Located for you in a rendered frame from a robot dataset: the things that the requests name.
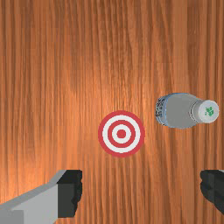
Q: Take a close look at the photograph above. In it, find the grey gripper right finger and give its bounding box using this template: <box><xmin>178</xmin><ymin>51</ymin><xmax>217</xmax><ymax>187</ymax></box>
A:
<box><xmin>199</xmin><ymin>169</ymin><xmax>224</xmax><ymax>217</ymax></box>

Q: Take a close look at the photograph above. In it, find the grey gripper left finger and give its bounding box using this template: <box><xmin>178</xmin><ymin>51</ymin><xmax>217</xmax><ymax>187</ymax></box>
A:
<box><xmin>0</xmin><ymin>169</ymin><xmax>83</xmax><ymax>224</ymax></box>

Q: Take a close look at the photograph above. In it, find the clear plastic bottle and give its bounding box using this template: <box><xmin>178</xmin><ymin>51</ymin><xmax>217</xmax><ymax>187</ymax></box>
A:
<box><xmin>154</xmin><ymin>92</ymin><xmax>221</xmax><ymax>130</ymax></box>

